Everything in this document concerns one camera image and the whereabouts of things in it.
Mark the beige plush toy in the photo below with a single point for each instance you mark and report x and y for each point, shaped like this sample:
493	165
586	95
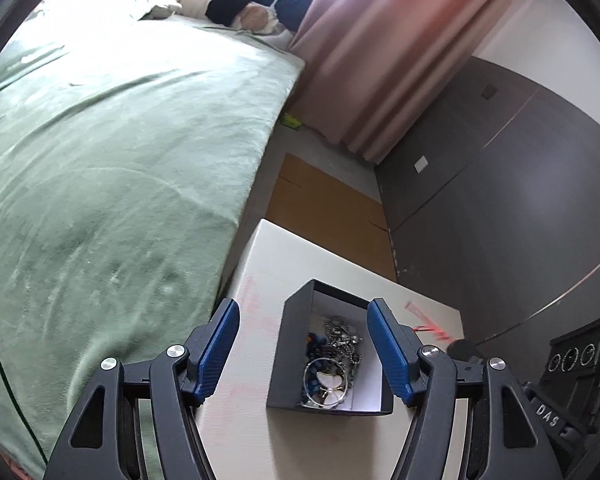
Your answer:
254	19

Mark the wide pink curtain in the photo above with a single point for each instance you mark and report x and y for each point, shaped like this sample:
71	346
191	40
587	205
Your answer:
380	50

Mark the black draped garment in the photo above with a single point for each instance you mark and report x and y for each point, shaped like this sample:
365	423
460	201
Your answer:
297	7

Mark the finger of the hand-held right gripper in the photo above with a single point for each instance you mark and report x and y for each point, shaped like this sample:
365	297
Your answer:
464	348

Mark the brown cardboard sheet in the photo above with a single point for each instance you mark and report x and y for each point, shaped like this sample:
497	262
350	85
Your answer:
330	215

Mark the green pillow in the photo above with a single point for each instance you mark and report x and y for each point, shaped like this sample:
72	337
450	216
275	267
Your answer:
162	7

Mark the black clothes pile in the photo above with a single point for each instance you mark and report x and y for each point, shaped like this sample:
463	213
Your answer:
232	2

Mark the bed with green sheet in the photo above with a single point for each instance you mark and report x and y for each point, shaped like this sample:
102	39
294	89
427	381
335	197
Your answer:
105	160

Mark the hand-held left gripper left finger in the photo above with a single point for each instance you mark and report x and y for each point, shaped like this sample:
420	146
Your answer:
215	355

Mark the dark blue jewelry box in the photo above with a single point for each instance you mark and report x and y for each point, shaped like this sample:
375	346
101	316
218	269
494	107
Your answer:
285	360

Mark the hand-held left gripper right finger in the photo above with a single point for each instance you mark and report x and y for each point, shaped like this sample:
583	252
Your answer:
387	350

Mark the white wall socket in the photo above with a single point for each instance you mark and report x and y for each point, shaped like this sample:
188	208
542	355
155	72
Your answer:
421	164

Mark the white butterfly bangle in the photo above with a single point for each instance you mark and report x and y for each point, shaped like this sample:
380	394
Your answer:
330	384

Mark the white leather stool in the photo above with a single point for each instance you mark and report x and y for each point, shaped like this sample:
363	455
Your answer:
300	440

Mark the yellow-green small packet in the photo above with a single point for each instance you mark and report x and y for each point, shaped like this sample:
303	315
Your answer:
291	121

